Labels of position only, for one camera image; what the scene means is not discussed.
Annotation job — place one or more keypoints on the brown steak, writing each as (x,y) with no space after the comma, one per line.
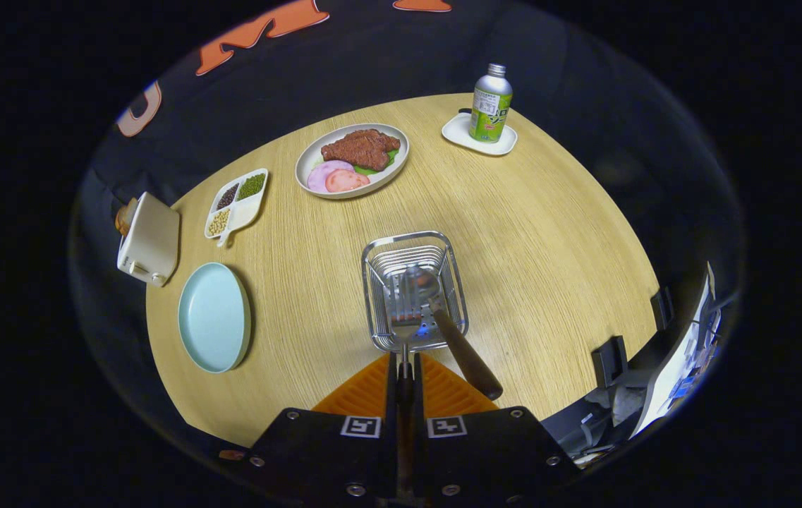
(362,148)

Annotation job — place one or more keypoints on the white toaster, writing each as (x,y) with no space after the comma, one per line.
(150,243)

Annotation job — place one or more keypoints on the black table clamp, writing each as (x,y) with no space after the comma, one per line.
(610,361)
(661,307)

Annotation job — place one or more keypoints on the green beans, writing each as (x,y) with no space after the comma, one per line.
(252,186)

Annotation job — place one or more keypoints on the reddish pink ham slice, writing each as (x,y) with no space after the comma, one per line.
(350,182)

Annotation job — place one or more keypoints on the green and silver bottle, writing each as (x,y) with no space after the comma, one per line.
(491,106)

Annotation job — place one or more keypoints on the white divided dish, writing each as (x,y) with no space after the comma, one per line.
(245,212)

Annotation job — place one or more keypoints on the green lettuce leaf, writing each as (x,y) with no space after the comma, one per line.
(379,169)

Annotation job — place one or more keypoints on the beige round plate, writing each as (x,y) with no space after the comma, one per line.
(309,159)

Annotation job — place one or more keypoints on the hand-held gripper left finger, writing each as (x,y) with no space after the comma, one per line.
(344,451)

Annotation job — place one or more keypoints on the dark brown beans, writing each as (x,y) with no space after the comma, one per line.
(228,196)

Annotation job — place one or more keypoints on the yellow beans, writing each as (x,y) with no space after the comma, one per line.
(218,222)

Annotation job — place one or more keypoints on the light blue plate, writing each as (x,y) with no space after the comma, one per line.
(214,317)

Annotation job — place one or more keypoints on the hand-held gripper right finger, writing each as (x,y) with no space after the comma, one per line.
(471,451)

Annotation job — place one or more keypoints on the brown bread slice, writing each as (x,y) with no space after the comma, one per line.
(125,217)

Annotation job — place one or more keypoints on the pale pink ham slice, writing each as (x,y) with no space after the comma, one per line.
(317,176)

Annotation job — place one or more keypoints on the white square coaster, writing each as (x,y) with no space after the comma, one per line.
(458,134)

